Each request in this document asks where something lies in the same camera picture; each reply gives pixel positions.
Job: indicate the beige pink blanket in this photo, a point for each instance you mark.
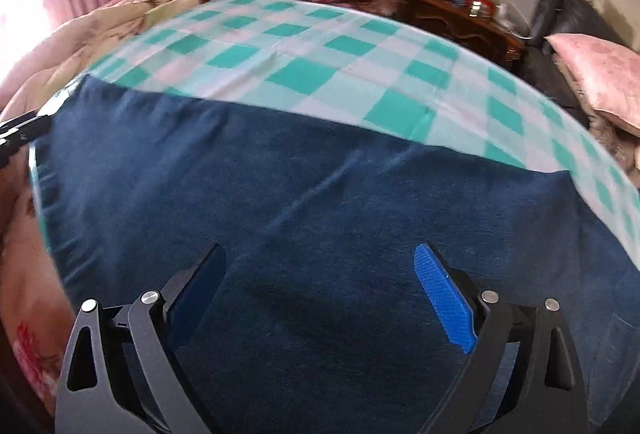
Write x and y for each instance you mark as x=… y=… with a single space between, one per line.
x=75 y=38

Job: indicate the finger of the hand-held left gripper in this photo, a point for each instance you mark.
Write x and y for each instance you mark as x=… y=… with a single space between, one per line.
x=20 y=131

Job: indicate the pink pillow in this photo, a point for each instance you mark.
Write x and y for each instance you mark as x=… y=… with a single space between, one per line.
x=600 y=73

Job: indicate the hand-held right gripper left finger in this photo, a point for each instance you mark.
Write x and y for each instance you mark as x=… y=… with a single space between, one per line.
x=195 y=301

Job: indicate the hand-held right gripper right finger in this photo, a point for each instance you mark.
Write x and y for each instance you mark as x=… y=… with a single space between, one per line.
x=442 y=299

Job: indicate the beige fuzzy cushion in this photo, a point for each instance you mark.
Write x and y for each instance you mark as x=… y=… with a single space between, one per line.
x=617 y=148

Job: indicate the green white checked bed sheet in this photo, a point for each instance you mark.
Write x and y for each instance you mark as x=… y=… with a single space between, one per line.
x=300 y=48

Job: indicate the dark wooden nightstand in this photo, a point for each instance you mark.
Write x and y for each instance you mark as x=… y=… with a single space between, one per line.
x=450 y=16

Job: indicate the dark blue pants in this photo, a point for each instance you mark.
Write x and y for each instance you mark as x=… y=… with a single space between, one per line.
x=300 y=194

